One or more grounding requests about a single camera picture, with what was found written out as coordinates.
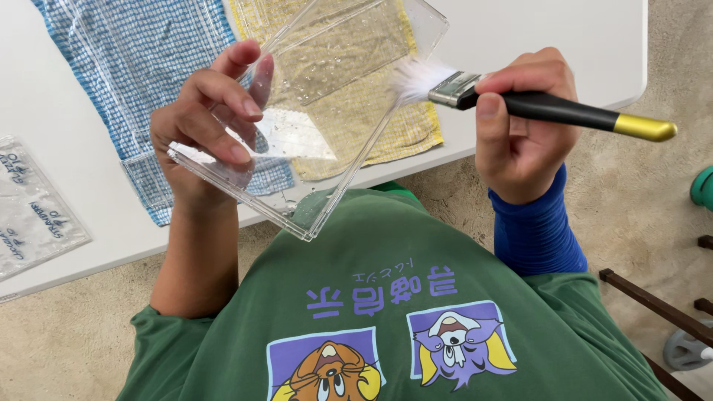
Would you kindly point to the person's left hand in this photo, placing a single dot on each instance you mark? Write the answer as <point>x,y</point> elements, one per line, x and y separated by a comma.
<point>189,145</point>

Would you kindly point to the blue checkered cloth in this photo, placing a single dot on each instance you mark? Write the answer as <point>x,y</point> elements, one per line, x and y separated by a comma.
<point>83,50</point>

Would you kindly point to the green printed t-shirt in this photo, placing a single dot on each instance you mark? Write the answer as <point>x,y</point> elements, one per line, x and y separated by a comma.
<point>390,334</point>

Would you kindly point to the teal round object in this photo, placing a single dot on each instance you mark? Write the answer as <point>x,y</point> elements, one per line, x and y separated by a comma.
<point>704,189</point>

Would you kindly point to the clear plastic lid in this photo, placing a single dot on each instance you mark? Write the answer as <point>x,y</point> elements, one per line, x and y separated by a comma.
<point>139,67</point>

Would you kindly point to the clear square plastic tray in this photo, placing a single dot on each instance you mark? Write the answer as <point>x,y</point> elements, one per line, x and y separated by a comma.
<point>345,67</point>

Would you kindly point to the person's right hand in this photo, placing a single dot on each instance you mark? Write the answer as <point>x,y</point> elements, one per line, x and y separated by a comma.
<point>529,161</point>

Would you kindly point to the grey plastic wheel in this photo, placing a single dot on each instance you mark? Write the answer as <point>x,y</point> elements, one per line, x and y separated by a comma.
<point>685,348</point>

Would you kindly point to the yellow checkered cloth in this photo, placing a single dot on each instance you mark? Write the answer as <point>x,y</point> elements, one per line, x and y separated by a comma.
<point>412,122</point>

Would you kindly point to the brown wooden frame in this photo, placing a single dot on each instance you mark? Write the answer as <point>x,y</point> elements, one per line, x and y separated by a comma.
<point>657,306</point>

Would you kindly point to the clear plastic labelled sheet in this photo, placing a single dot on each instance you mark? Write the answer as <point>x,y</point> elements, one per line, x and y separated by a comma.
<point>33,217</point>

